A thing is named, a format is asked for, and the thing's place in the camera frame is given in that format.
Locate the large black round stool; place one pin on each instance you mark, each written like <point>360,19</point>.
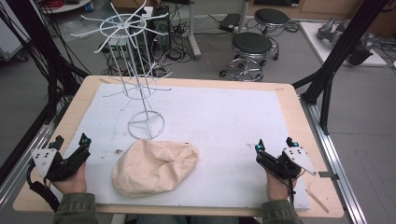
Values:
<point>251,46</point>

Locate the white floor platform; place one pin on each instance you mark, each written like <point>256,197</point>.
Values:
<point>314,43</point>

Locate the white foam mat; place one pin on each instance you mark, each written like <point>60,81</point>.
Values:
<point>218,130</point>

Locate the beige fabric hat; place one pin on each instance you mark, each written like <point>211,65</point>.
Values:
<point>154,168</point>

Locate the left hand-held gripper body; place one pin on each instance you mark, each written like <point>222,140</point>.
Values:
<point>53,165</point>

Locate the black computer tower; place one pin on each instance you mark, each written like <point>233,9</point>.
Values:
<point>160,31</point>

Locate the grey metal desk leg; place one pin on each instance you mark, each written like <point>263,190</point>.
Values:
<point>193,31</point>

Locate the small black round stool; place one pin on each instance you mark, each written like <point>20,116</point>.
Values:
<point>271,17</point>

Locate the wooden table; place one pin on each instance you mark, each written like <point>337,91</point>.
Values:
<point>314,130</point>

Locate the aluminium rail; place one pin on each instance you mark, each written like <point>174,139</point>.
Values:
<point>336,161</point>
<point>25,155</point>

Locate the grey machine on platform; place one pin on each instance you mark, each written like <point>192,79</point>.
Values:
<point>345,37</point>

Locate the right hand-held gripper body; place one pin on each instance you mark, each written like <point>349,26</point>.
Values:
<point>288,163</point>

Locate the person's right hand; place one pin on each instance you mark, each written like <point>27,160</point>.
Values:
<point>276,186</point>

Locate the person's left hand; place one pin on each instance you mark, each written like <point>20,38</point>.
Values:
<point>73,183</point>

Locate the black metal frame post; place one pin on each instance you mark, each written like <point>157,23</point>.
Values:
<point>46,56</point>
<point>336,59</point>

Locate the black metal bracket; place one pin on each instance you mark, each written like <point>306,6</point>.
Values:
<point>327,175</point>

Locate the thin wooden stick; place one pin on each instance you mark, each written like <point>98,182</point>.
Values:
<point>317,201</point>

